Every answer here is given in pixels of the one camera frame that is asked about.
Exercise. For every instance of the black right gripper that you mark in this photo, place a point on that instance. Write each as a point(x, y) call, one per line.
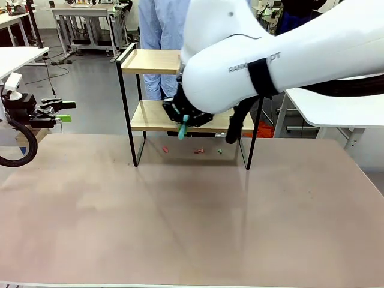
point(195, 115)

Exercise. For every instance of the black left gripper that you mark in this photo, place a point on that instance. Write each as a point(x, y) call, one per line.
point(19, 109)

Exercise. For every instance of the teal hand brush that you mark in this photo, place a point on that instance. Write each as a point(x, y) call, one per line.
point(182, 135)

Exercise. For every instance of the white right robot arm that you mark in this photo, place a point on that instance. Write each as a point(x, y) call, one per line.
point(270, 45)

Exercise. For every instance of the small red paper scrap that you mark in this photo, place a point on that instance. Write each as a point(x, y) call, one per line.
point(199, 150)
point(165, 149)

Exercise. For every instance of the small cardboard box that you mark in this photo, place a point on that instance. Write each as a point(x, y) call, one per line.
point(30, 138)

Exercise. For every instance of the orange object on floor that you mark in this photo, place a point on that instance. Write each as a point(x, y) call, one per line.
point(266, 129)

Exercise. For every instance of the black stand pole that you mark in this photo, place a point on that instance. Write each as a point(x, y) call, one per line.
point(33, 24)

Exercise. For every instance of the person in light blue shirt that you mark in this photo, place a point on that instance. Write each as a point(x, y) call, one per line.
point(162, 30)

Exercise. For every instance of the grey metal workbench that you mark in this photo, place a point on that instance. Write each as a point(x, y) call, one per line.
point(87, 18)

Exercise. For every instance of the person in dark blue trousers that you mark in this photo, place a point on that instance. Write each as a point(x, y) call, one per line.
point(288, 24)

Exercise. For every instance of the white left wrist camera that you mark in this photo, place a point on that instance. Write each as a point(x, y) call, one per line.
point(13, 81)

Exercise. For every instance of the two-tier wooden shelf black frame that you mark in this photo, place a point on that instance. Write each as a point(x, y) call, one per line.
point(150, 64)

